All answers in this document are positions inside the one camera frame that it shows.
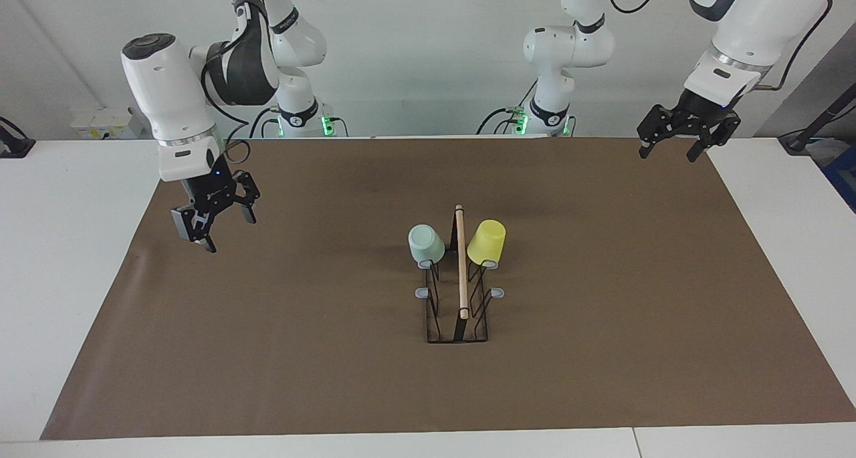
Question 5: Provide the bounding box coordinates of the black wire rack, wooden handle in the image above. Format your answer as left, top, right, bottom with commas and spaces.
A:
416, 204, 506, 344

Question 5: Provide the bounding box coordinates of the pale green plastic cup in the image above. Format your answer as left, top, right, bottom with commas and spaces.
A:
408, 224, 446, 269

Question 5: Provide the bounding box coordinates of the brown table mat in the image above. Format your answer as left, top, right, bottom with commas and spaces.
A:
40, 137, 856, 441

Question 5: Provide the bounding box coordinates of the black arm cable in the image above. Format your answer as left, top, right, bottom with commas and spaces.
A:
199, 0, 282, 166
605, 0, 833, 92

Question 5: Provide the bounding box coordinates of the blue crate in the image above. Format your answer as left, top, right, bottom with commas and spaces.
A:
821, 144, 856, 213

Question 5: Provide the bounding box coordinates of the yellow plastic cup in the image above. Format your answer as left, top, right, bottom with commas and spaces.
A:
466, 219, 507, 268

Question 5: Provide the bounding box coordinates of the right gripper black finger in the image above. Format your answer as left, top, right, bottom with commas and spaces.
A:
171, 206, 218, 253
231, 172, 261, 225

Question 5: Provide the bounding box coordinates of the black stand with pole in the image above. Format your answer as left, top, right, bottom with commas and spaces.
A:
778, 84, 856, 155

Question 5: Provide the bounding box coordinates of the small black stand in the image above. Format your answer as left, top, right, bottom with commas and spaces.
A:
0, 116, 35, 159

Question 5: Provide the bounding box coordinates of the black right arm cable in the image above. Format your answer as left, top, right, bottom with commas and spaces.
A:
199, 0, 282, 166

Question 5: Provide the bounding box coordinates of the white power box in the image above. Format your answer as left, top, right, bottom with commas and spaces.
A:
70, 106, 144, 140

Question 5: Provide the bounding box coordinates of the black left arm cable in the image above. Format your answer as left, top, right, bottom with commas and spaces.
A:
605, 0, 833, 92

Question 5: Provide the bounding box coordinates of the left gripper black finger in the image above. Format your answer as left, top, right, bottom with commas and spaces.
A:
687, 115, 742, 163
637, 106, 683, 159

